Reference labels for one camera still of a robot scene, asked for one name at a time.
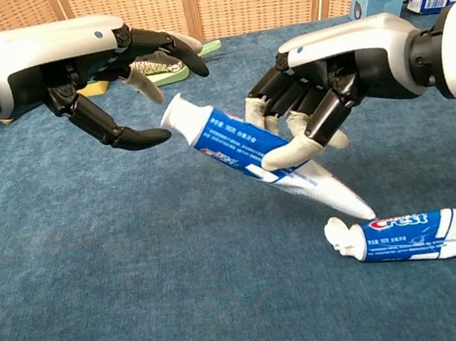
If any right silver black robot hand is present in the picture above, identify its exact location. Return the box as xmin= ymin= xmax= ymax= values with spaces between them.
xmin=231 ymin=7 xmax=439 ymax=174

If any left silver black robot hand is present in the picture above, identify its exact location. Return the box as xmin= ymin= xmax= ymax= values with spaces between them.
xmin=0 ymin=0 xmax=221 ymax=174

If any blue white Crest toothpaste tube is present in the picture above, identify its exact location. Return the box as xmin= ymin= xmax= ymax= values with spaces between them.
xmin=155 ymin=64 xmax=377 ymax=252
xmin=322 ymin=196 xmax=456 ymax=279

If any green yellow sponge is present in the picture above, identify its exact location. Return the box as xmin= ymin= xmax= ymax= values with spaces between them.
xmin=75 ymin=79 xmax=114 ymax=100

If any light green dustpan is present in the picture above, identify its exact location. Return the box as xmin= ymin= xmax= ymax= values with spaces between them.
xmin=141 ymin=39 xmax=227 ymax=90

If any blue table cloth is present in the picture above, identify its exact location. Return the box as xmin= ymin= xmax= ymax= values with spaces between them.
xmin=0 ymin=0 xmax=456 ymax=341

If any coiled speckled rope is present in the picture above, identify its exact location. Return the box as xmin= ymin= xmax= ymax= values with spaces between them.
xmin=129 ymin=53 xmax=185 ymax=80

